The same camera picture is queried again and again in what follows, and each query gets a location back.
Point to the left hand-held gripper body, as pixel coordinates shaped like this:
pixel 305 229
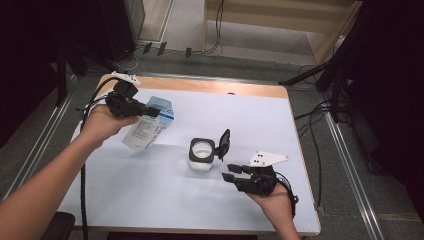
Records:
pixel 125 103

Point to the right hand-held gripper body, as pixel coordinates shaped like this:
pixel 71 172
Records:
pixel 258 180

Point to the white blue plastic bag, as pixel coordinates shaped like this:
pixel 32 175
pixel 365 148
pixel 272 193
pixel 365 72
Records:
pixel 148 130

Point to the clear jar with black lid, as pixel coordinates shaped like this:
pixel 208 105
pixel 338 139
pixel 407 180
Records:
pixel 201 151

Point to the person's right hand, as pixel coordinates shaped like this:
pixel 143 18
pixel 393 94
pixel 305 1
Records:
pixel 276 206

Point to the person's left hand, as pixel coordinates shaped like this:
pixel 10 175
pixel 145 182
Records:
pixel 98 126

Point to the white paper sheet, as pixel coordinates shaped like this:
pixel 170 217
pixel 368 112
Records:
pixel 166 200

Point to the black cabinet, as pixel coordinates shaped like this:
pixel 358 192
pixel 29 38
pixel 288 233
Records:
pixel 120 26

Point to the black tripod stand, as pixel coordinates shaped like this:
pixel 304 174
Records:
pixel 333 70

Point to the black rounded object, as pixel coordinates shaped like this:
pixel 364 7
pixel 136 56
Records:
pixel 60 226

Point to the light wooden shelf unit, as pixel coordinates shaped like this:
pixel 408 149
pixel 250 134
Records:
pixel 283 13

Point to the black curtain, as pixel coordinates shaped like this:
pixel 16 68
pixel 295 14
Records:
pixel 390 83

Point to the metal floor rail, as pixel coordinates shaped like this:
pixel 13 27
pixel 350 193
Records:
pixel 40 146
pixel 353 180

